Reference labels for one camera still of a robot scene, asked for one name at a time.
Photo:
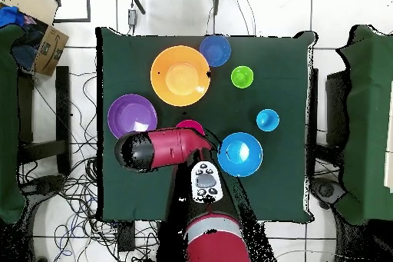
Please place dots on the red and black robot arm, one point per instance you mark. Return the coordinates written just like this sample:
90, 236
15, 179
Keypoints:
172, 148

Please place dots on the pink-red small bowl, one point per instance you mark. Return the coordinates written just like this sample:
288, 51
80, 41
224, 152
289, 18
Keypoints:
190, 124

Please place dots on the light blue bowl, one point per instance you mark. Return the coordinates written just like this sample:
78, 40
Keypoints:
242, 154

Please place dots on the large orange bowl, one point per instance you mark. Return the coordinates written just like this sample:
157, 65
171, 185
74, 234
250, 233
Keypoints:
179, 77

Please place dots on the purple bowl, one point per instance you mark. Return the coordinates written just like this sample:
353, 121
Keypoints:
129, 114

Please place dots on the light green cup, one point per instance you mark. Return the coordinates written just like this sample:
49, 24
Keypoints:
242, 77

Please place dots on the light blue cup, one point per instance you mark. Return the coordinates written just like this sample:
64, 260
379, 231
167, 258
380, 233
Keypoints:
267, 120

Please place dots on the dark blue small bowl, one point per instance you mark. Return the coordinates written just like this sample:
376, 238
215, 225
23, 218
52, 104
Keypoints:
215, 50

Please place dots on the dark green tablecloth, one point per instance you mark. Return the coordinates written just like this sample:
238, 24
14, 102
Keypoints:
129, 59

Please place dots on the black floor box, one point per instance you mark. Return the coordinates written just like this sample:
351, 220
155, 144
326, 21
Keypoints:
126, 236

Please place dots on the grey power adapter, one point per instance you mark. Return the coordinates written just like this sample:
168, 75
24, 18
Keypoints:
132, 16

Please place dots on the black tripod leg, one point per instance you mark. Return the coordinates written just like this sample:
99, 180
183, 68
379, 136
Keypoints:
138, 3
216, 0

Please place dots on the cardboard box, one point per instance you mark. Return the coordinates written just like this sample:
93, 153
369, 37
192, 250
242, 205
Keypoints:
52, 50

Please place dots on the green cloth covered table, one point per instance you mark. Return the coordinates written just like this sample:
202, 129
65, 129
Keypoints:
368, 120
9, 120

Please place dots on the blue cloth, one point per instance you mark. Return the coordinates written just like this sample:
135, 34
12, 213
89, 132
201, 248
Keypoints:
10, 16

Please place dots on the black stool frame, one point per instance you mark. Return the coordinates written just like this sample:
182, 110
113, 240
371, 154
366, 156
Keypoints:
63, 105

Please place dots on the black pedestal base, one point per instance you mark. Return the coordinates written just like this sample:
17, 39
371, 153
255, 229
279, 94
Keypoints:
327, 189
46, 185

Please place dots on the thin black frame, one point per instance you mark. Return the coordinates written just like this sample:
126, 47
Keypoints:
88, 3

